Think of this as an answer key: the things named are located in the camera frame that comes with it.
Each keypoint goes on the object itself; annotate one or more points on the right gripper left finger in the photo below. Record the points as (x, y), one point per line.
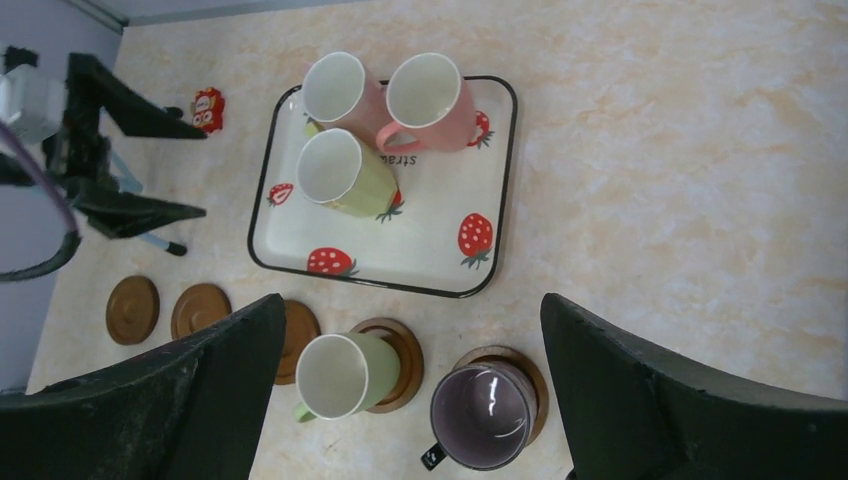
(193, 408)

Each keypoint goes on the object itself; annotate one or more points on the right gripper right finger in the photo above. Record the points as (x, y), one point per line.
(632, 409)

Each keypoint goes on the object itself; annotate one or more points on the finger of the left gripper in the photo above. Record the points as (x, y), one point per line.
(91, 88)
(112, 213)

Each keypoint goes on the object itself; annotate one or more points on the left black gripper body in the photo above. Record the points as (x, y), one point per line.
(66, 154)

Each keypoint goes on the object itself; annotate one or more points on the brown wooden coaster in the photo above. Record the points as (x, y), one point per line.
(526, 366)
(198, 307)
(407, 347)
(132, 310)
(302, 327)

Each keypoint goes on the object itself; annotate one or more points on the purple mug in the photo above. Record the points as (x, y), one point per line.
(482, 415)

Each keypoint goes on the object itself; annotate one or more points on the light green mug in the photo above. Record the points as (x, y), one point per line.
(341, 374)

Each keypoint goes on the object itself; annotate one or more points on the yellow green mug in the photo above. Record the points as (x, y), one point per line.
(336, 170)

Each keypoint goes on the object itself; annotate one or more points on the strawberry enamel tray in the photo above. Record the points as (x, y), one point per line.
(442, 234)

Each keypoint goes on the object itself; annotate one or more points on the salmon pink mug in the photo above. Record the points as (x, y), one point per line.
(431, 107)

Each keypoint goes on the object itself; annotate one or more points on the light blue tripod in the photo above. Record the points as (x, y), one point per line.
(128, 183)

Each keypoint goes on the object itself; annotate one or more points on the small red toy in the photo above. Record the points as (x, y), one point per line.
(207, 110)

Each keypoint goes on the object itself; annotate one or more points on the pale pink mug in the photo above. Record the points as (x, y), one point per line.
(340, 92)

